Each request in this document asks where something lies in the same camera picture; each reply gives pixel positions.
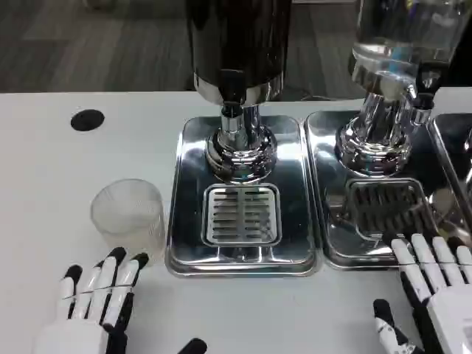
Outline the clear drink dispenser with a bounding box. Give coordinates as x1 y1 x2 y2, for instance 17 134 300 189
333 0 472 178

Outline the steel slotted drip grid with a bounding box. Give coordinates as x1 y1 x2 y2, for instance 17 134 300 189
201 183 283 247
344 178 440 239

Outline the black handled dispenser tap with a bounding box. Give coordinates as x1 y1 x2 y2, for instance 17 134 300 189
407 62 449 126

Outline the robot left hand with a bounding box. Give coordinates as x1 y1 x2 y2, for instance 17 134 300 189
32 246 208 354

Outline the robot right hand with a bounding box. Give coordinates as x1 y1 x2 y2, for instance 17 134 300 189
372 231 472 354

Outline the thin dark cable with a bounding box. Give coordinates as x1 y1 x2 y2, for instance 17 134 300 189
299 93 355 102

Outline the steel drip tray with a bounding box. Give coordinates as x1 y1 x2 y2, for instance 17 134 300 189
164 114 324 278
426 113 472 232
302 109 472 272

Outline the black round cable grommet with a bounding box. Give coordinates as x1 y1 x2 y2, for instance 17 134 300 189
70 108 105 131

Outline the black and chrome dispenser tap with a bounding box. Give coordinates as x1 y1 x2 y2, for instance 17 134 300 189
219 68 248 143

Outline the clear ribbed glass cup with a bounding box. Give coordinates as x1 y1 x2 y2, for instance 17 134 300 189
91 178 166 265

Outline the dark drink dispenser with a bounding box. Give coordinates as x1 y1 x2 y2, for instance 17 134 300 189
184 0 292 185

